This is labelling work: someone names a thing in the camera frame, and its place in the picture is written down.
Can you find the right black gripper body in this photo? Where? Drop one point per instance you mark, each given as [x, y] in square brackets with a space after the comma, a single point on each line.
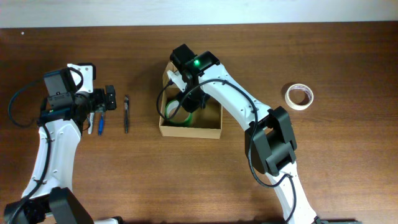
[191, 104]

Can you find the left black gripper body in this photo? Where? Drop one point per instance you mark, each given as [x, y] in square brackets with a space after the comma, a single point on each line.
[101, 98]

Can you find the green tape roll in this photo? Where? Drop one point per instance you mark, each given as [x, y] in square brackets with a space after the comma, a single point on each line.
[177, 115]

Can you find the beige masking tape roll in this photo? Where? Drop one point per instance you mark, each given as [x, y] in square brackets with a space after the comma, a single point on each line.
[299, 96]

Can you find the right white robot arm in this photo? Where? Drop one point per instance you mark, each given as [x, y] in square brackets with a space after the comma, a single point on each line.
[270, 142]

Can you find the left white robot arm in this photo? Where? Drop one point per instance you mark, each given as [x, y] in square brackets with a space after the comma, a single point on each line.
[70, 101]

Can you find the black white marker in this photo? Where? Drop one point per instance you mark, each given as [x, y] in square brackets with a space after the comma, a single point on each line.
[91, 121]

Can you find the black gel pen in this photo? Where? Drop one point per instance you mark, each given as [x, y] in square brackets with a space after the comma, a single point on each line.
[126, 114]

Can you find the blue gel pen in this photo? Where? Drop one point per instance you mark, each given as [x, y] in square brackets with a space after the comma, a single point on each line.
[101, 124]

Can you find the open cardboard box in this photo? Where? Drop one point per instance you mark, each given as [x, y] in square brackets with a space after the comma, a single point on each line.
[206, 123]

